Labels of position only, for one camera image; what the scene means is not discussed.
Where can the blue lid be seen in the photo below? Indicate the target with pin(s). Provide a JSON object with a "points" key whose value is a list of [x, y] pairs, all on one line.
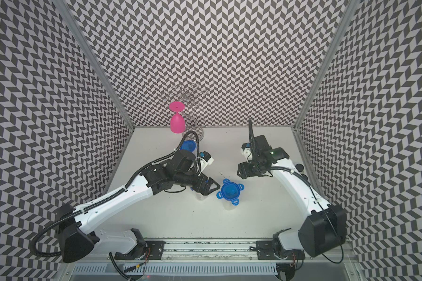
{"points": [[189, 145], [230, 192]]}

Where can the pink plastic wine glass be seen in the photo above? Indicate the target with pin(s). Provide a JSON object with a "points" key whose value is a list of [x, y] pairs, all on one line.
{"points": [[177, 122]]}

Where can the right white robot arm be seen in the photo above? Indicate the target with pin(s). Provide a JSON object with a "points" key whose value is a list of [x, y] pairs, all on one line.
{"points": [[323, 225]]}

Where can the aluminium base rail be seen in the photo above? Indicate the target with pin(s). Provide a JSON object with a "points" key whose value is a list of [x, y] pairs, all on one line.
{"points": [[238, 250]]}

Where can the green herb spice jar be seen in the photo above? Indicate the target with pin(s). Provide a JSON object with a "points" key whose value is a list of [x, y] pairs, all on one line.
{"points": [[299, 167]]}

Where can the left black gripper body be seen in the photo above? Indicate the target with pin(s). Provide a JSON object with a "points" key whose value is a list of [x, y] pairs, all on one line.
{"points": [[196, 182]]}

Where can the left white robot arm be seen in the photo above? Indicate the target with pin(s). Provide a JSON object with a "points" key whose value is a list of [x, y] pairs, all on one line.
{"points": [[76, 226]]}

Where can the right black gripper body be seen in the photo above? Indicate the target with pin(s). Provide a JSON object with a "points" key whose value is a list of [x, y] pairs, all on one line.
{"points": [[252, 168]]}

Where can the clear cup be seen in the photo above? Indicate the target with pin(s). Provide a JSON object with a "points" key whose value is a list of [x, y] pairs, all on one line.
{"points": [[228, 205], [200, 196]]}

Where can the chrome glass holder stand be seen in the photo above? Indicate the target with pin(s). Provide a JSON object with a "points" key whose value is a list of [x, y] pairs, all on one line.
{"points": [[191, 96]]}

